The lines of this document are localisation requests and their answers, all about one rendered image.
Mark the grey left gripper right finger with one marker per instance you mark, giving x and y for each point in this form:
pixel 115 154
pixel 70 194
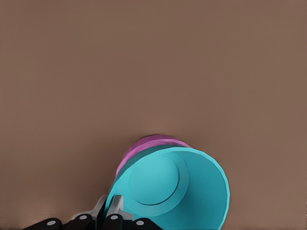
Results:
pixel 116 212

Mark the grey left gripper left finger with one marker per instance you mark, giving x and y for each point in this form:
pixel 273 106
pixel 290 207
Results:
pixel 92 214

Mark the blue bowl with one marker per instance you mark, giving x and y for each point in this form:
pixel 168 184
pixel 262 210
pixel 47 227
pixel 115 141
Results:
pixel 192 191

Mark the pink bowl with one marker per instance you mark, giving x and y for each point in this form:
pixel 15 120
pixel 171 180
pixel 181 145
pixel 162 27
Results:
pixel 141 146

